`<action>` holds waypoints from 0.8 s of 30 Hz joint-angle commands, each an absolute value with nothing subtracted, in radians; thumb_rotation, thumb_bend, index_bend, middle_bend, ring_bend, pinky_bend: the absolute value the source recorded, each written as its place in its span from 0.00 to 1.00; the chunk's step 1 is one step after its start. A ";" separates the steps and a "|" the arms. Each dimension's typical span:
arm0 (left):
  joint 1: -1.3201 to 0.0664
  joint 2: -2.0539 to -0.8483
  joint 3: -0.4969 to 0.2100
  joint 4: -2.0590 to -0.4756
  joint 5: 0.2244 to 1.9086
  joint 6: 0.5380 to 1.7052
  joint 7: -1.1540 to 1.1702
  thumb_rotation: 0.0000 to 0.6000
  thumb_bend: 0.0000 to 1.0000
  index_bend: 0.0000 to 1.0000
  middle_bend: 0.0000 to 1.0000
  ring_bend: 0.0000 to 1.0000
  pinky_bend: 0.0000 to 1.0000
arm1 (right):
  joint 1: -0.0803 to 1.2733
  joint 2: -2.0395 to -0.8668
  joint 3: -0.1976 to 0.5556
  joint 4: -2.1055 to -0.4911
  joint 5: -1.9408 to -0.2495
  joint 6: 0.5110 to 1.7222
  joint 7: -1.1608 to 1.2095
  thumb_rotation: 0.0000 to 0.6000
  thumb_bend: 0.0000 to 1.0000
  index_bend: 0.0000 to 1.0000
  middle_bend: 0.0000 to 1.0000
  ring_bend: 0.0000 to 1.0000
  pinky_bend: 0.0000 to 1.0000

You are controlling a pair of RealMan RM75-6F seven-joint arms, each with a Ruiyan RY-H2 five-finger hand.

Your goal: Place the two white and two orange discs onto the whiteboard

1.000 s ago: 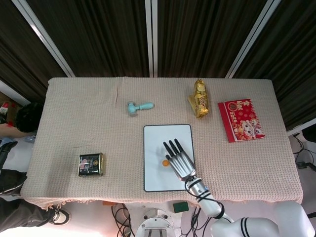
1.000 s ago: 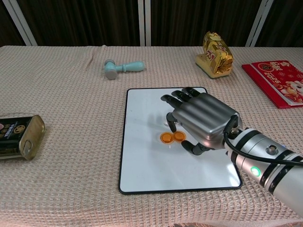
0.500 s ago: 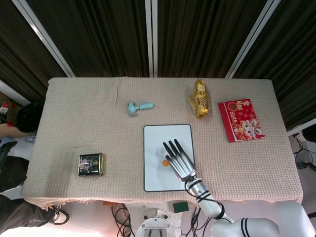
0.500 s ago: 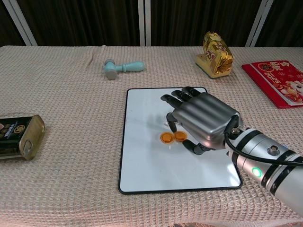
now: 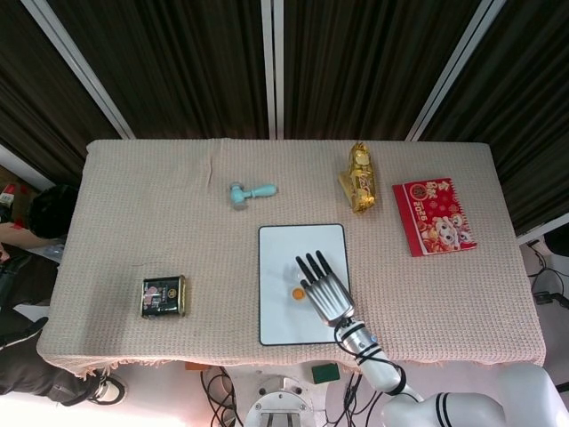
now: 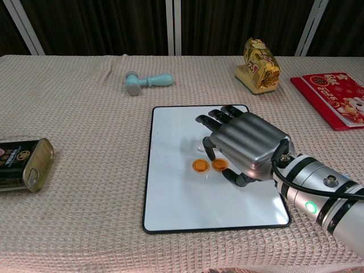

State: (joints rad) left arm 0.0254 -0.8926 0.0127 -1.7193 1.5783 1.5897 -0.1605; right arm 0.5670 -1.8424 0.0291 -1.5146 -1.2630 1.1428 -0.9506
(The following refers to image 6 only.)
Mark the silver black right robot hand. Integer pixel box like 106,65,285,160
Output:
195,104,296,188

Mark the white magnetic board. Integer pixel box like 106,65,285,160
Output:
141,104,293,234

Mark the gold foil snack bag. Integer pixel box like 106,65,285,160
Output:
243,36,281,94

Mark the red 2026 calendar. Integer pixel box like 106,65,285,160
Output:
289,72,364,131

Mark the teal toy hammer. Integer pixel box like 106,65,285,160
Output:
125,71,175,96

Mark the dark brown curtain panel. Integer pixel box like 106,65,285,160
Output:
0,0,31,56
181,0,318,56
308,0,364,57
13,0,168,56

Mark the pink waffle tablecloth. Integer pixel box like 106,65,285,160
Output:
0,54,364,273

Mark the black gold tin can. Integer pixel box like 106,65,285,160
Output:
0,137,55,193

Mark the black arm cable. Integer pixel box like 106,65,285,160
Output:
271,138,364,200

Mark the white frame post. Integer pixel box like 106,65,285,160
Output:
5,0,46,55
295,0,328,56
166,0,182,56

